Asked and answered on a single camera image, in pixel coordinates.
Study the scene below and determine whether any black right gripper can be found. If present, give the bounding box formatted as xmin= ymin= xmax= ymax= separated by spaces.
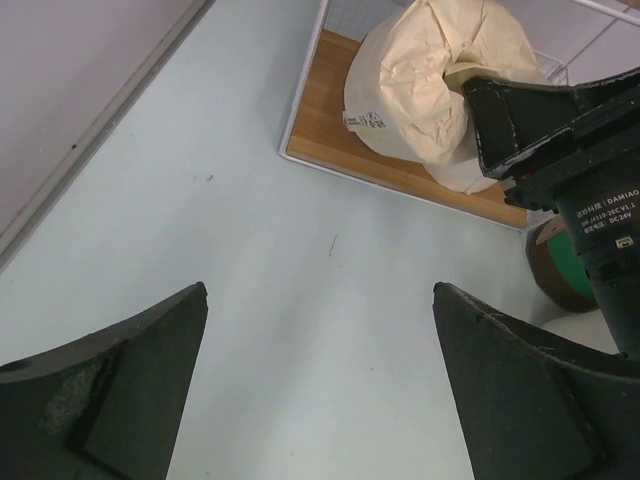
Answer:
xmin=461 ymin=69 xmax=639 ymax=358

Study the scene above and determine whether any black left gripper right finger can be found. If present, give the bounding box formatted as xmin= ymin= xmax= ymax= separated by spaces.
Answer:
xmin=433 ymin=282 xmax=639 ymax=479

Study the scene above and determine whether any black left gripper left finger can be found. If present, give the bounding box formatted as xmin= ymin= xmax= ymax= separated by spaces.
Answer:
xmin=1 ymin=282 xmax=207 ymax=479

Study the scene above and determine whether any cream paper roll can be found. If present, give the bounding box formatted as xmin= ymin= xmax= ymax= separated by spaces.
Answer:
xmin=343 ymin=1 xmax=547 ymax=194

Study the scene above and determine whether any bottom wooden shelf board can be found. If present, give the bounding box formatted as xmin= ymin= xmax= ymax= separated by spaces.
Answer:
xmin=281 ymin=29 xmax=528 ymax=230

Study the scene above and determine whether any white wire shelf rack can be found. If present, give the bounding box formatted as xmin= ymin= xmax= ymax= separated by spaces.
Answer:
xmin=280 ymin=1 xmax=639 ymax=230

